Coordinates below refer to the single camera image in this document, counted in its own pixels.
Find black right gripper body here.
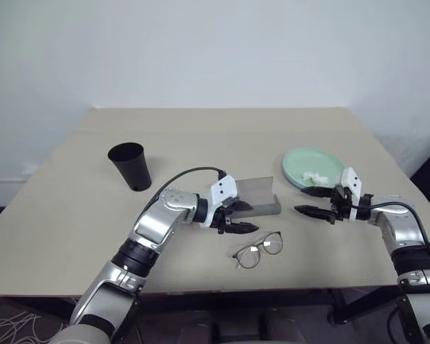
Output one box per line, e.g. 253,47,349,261
329,184,353,225

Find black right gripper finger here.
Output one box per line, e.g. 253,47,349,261
294,204,333,221
300,186,334,199

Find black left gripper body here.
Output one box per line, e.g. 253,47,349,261
214,197,239,236

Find grey open glasses case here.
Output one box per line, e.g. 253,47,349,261
232,175,282,220

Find black plastic cup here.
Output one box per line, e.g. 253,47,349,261
107,142,153,193

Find crumpled white tissue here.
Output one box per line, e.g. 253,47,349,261
302,171,328,186

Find thin-rimmed round eyeglasses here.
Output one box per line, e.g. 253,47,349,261
231,231,284,270

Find mint green plate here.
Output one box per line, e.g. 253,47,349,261
282,147,345,188

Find light blue plate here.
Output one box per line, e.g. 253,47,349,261
282,163,309,190

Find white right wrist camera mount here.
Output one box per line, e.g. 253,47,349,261
338,166,363,221

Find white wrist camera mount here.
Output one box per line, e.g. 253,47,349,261
338,166,363,221
201,174,239,229

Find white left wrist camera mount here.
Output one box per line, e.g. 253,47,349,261
201,174,239,229

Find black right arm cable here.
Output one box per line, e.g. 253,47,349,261
356,201,430,252

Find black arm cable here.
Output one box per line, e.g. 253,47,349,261
143,166,227,216
356,201,430,252

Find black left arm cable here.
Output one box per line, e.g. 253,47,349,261
143,166,227,216

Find white cords on floor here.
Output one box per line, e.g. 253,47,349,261
0,306,42,340

